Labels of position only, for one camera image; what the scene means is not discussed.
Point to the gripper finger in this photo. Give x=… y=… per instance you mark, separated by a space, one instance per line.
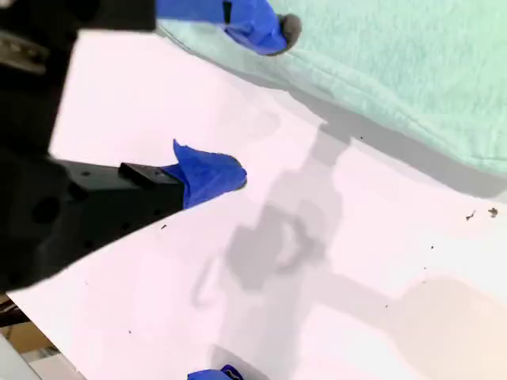
x=253 y=23
x=206 y=178

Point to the pale green T-shirt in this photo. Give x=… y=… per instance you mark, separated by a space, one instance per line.
x=396 y=59

